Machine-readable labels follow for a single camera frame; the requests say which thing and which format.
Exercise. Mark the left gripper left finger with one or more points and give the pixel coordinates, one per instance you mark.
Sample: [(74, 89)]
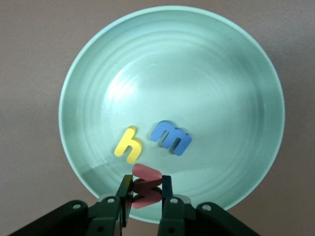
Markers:
[(103, 216)]

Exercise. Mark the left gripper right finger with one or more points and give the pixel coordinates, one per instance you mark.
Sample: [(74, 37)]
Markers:
[(177, 216)]

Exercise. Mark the pink foam letter w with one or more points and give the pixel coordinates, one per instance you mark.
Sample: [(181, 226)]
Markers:
[(145, 172)]

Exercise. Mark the yellow foam letter h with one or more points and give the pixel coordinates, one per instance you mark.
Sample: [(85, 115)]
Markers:
[(125, 141)]

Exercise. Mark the blue foam letter m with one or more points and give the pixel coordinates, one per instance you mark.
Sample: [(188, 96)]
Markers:
[(161, 127)]

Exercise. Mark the green plate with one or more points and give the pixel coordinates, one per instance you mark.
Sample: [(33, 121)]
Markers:
[(197, 86)]

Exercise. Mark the brown table cover mat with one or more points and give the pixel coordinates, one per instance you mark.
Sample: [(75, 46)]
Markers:
[(24, 73)]

